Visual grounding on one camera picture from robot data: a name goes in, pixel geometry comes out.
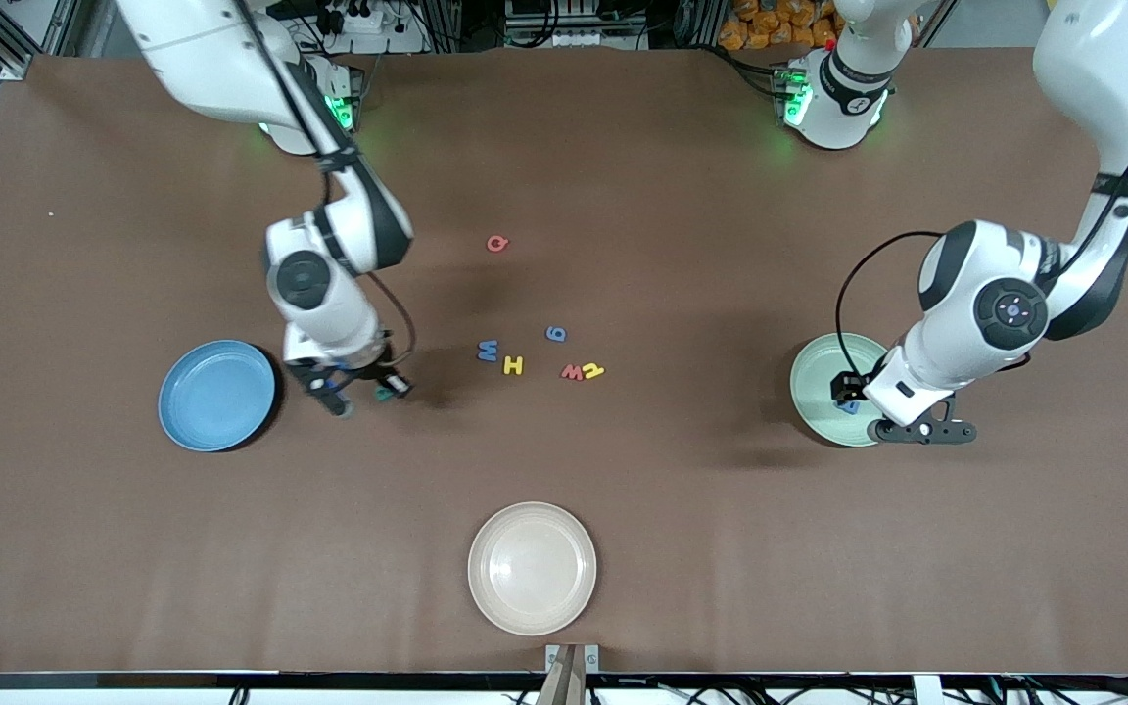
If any orange objects pile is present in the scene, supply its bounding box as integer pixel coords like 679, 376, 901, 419
718, 0, 841, 52

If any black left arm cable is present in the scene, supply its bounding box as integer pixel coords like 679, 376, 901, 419
835, 78, 1128, 378

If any blue plate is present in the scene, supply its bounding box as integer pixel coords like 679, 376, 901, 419
158, 339, 278, 453

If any green plate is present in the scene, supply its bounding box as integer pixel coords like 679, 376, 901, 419
788, 332, 893, 448

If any beige plate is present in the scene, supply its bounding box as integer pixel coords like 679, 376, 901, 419
467, 501, 598, 637

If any white power strip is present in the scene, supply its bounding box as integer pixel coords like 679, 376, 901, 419
319, 0, 428, 55

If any brown table cover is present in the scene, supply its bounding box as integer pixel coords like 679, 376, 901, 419
0, 44, 1128, 677

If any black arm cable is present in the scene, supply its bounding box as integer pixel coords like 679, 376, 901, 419
835, 78, 1128, 378
231, 0, 418, 371

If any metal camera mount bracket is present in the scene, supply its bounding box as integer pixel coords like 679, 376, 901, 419
544, 642, 602, 705

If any background equipment box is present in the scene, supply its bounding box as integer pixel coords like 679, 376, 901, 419
503, 0, 648, 50

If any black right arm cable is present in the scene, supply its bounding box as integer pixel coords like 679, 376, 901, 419
231, 0, 418, 371

